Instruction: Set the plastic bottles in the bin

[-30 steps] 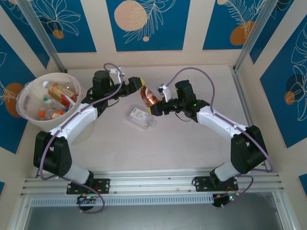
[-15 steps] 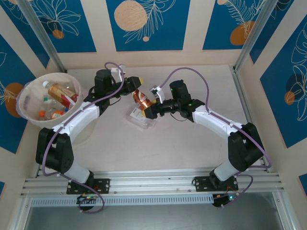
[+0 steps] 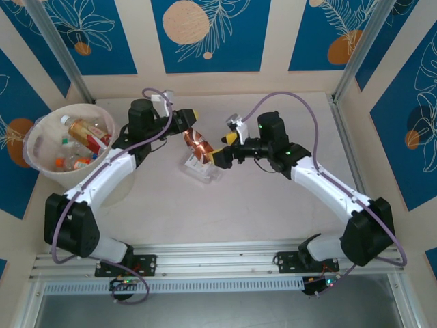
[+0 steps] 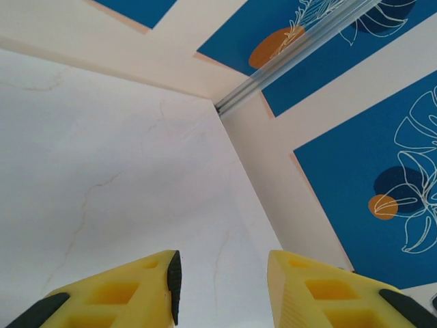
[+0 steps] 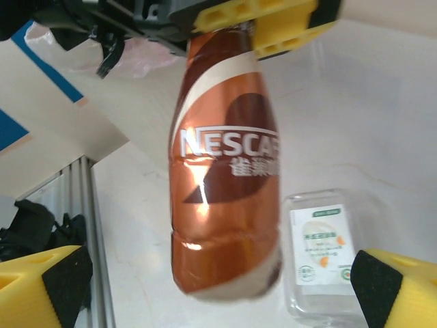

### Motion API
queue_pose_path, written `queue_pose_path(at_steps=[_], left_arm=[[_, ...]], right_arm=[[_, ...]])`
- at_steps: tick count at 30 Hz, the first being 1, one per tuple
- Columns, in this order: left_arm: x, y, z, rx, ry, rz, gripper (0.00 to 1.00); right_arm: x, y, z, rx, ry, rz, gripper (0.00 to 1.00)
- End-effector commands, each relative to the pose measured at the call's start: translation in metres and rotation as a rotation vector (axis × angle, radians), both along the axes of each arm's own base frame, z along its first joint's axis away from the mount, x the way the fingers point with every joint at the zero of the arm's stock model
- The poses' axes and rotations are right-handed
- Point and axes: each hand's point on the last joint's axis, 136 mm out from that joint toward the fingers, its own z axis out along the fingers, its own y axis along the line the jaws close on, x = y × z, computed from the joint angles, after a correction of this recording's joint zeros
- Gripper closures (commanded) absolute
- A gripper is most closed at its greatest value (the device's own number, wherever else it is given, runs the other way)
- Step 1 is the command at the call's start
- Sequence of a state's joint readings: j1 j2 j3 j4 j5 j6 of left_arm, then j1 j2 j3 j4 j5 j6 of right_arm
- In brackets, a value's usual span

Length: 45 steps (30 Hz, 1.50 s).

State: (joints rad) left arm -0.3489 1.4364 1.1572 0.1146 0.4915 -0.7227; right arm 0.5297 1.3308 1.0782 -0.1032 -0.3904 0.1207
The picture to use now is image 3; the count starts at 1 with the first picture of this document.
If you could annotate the clear water bottle blue label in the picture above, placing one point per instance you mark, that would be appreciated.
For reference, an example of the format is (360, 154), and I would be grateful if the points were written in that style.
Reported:
(95, 156)

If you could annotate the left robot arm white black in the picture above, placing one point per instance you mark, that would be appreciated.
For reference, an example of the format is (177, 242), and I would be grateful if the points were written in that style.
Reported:
(102, 177)

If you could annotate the black base plate of right arm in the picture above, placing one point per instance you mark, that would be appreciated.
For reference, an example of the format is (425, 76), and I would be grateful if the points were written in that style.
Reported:
(288, 261)

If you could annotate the red gold tea bottle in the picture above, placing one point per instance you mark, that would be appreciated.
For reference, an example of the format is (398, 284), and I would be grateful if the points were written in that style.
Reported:
(85, 131)

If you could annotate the brown Nescafe coffee bottle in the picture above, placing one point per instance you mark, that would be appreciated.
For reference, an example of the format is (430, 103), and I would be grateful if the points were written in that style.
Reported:
(198, 143)

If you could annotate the cream round bin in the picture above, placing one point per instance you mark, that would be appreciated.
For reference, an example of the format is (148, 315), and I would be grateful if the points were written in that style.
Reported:
(85, 177)

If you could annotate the aluminium mounting rail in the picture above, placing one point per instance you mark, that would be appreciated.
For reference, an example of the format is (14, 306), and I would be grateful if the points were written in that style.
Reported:
(211, 256)

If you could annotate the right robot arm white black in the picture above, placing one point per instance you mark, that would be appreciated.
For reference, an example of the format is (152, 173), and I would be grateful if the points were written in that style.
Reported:
(327, 191)

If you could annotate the square clear bottle white label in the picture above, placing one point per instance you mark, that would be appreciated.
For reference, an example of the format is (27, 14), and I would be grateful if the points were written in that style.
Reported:
(201, 171)

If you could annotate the aluminium table edge rail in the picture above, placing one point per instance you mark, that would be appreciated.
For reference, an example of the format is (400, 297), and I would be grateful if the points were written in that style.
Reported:
(345, 136)

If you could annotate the black base plate of left arm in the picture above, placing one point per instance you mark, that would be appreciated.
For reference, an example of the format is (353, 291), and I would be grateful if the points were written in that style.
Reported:
(147, 264)

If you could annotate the orange label bottle orange cap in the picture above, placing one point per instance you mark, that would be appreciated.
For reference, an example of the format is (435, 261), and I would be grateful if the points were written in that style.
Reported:
(82, 163)

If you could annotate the clear bottle green cap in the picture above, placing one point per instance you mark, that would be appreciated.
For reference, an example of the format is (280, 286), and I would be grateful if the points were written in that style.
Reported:
(65, 140)

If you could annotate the aluminium frame post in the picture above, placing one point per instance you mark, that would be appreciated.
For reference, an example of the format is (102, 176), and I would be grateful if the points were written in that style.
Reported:
(362, 51)
(58, 51)

